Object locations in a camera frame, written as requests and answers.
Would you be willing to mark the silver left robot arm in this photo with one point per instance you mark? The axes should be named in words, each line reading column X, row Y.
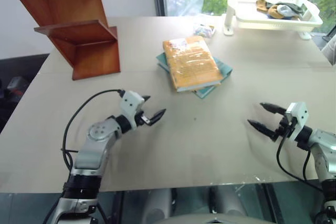
column 92, row 150

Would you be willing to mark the mustard yellow sock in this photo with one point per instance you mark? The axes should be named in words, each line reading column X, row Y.
column 274, row 12

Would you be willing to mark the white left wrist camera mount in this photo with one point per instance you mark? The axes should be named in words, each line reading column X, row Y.
column 130, row 106

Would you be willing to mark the wooden shelf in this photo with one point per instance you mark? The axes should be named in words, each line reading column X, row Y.
column 78, row 37

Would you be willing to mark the light grey sock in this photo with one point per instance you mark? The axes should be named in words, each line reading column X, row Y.
column 285, row 11

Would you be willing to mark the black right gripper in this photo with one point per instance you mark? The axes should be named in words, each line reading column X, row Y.
column 284, row 128

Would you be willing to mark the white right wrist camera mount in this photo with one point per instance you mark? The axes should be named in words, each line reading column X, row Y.
column 299, row 115

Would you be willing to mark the dark equipment with red part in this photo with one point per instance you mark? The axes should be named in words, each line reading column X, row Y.
column 14, row 87

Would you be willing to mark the orange book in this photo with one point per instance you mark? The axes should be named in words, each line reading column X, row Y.
column 193, row 61

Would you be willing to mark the grey rounded shape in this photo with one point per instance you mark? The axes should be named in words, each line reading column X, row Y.
column 160, row 203

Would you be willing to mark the teal book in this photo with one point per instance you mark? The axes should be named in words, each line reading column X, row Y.
column 223, row 68

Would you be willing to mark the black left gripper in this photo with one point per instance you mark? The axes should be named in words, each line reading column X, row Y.
column 143, row 119

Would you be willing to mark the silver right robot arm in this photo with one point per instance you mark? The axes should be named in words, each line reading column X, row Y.
column 321, row 150

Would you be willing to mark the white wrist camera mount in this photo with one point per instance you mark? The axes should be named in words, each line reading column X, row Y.
column 299, row 115
column 130, row 106

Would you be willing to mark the grey curved robot torso edge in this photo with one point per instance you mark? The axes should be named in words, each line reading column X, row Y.
column 215, row 219

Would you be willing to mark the white plastic basket rack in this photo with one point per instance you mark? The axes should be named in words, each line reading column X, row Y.
column 241, row 22

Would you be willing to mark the brown sock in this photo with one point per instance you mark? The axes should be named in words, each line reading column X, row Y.
column 261, row 5

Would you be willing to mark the small clear bag colourful bits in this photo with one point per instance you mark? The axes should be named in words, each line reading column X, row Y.
column 204, row 30

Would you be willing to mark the cloth items in basket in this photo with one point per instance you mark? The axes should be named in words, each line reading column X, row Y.
column 295, row 7

